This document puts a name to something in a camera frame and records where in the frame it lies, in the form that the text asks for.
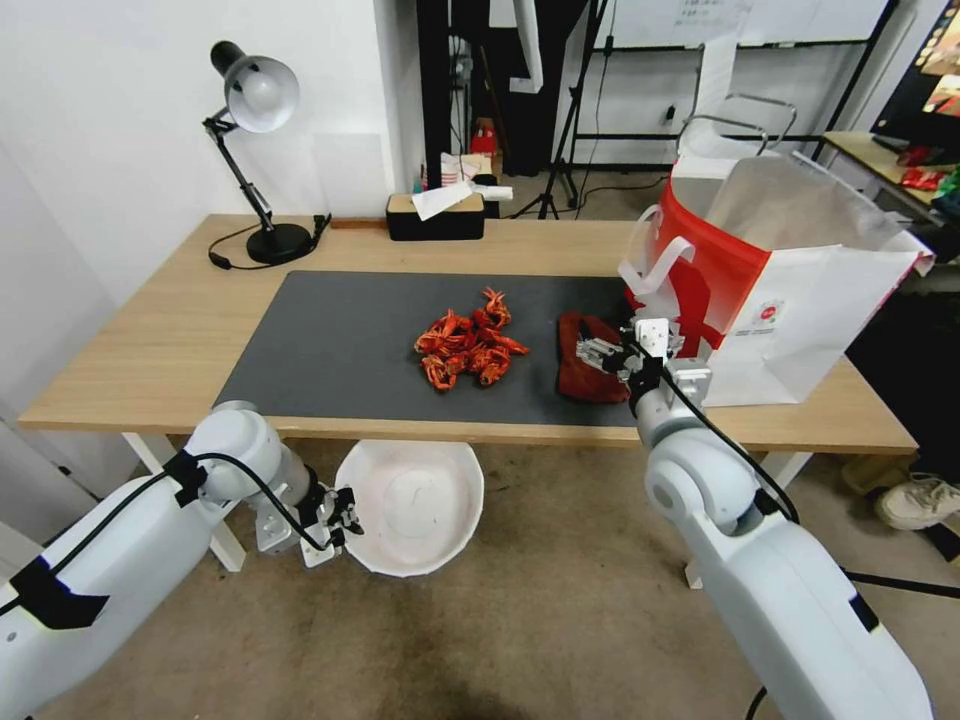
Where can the black desk lamp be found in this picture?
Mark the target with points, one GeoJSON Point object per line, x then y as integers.
{"type": "Point", "coordinates": [262, 94]}

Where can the black camera tripod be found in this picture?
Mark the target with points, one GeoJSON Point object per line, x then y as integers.
{"type": "Point", "coordinates": [559, 157]}

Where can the white plastic bowl container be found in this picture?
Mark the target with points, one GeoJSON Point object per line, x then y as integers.
{"type": "Point", "coordinates": [420, 510]}

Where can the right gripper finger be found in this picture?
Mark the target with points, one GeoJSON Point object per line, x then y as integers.
{"type": "Point", "coordinates": [597, 346]}
{"type": "Point", "coordinates": [604, 362]}

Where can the white tissue paper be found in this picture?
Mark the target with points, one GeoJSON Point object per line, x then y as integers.
{"type": "Point", "coordinates": [439, 201]}

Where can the red white takeout bag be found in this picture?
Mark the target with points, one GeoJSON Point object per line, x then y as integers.
{"type": "Point", "coordinates": [795, 300]}

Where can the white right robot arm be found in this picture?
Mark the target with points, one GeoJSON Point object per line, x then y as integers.
{"type": "Point", "coordinates": [780, 570]}

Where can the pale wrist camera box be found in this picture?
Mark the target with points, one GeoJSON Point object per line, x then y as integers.
{"type": "Point", "coordinates": [652, 337]}
{"type": "Point", "coordinates": [319, 551]}

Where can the red snack packet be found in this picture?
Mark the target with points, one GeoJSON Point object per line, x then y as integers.
{"type": "Point", "coordinates": [921, 178]}

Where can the red white striped paper bag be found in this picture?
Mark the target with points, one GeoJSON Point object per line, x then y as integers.
{"type": "Point", "coordinates": [459, 169]}

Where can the black desk mat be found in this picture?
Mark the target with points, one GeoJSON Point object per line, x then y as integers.
{"type": "Point", "coordinates": [345, 352]}

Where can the red cooked crayfish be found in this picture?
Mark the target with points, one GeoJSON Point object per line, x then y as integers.
{"type": "Point", "coordinates": [495, 306]}
{"type": "Point", "coordinates": [481, 339]}
{"type": "Point", "coordinates": [512, 346]}
{"type": "Point", "coordinates": [491, 369]}
{"type": "Point", "coordinates": [444, 334]}
{"type": "Point", "coordinates": [439, 372]}

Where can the white sneaker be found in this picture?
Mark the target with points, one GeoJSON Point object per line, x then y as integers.
{"type": "Point", "coordinates": [919, 502]}

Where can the white hanging paper sheet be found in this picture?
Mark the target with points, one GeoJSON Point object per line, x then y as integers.
{"type": "Point", "coordinates": [716, 75]}

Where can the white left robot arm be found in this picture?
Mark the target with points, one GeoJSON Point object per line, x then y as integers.
{"type": "Point", "coordinates": [127, 555]}

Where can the dark red towel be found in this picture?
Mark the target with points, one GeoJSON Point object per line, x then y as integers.
{"type": "Point", "coordinates": [581, 379]}

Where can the black tissue box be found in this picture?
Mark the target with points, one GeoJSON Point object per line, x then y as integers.
{"type": "Point", "coordinates": [435, 225]}

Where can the small red box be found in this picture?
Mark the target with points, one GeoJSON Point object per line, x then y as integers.
{"type": "Point", "coordinates": [484, 140]}

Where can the wooden side table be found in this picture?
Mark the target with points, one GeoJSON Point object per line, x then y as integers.
{"type": "Point", "coordinates": [870, 154]}

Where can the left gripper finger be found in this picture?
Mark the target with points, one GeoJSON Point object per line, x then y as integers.
{"type": "Point", "coordinates": [347, 498]}
{"type": "Point", "coordinates": [351, 525]}

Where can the white whiteboard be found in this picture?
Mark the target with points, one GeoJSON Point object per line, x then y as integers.
{"type": "Point", "coordinates": [750, 22]}

